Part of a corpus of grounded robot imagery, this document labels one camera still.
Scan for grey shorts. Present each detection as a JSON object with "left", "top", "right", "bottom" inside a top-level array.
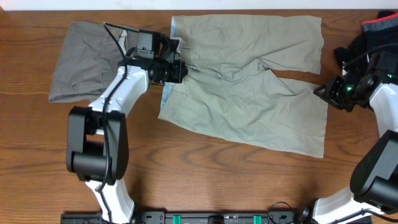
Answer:
[{"left": 49, "top": 21, "right": 139, "bottom": 103}]

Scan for beige shorts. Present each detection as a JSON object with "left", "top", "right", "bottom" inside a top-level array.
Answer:
[{"left": 159, "top": 14, "right": 328, "bottom": 158}]

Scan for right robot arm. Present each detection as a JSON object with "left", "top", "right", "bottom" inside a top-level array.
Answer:
[{"left": 297, "top": 51, "right": 397, "bottom": 223}]

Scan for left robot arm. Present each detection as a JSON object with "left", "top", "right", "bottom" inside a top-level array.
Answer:
[{"left": 66, "top": 30, "right": 188, "bottom": 223}]

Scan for dark garment red trim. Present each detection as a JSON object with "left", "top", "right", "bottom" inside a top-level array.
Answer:
[{"left": 333, "top": 11, "right": 398, "bottom": 85}]

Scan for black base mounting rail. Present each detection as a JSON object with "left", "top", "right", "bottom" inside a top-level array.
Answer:
[{"left": 60, "top": 210, "right": 373, "bottom": 224}]

